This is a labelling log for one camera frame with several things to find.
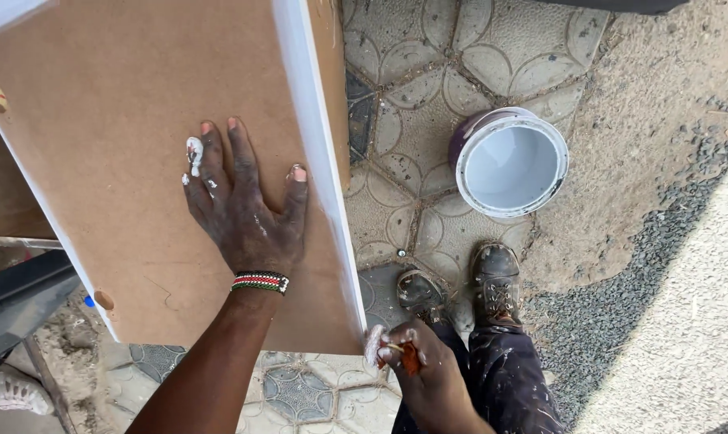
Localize person's paint-spattered boot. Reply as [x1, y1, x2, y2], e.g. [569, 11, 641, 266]
[396, 269, 449, 328]
[469, 240, 524, 330]

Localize person's left paint-spattered boot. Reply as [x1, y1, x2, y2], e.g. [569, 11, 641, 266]
[396, 269, 449, 328]

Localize person's right hand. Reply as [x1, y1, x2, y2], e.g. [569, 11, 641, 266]
[375, 319, 470, 426]

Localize beaded striped bracelet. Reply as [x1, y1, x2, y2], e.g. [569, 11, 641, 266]
[230, 270, 291, 297]

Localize person's left hand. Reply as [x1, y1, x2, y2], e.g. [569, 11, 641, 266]
[182, 117, 309, 284]

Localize person's right paint-spattered boot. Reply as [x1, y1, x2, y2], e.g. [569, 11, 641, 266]
[469, 240, 524, 330]

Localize orange handled paintbrush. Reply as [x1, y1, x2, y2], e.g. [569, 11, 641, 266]
[364, 323, 424, 377]

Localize purple bucket of white paint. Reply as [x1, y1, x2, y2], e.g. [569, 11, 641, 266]
[447, 106, 570, 219]

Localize brown fibreboard panel white edge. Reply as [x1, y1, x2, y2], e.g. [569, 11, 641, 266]
[0, 0, 368, 356]

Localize dark metal workbench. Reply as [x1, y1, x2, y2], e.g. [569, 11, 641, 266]
[0, 249, 82, 434]

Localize dark object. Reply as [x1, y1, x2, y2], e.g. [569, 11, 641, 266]
[531, 0, 691, 16]

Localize person's dark paint-spattered trousers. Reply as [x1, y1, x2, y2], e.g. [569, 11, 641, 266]
[390, 323, 567, 434]

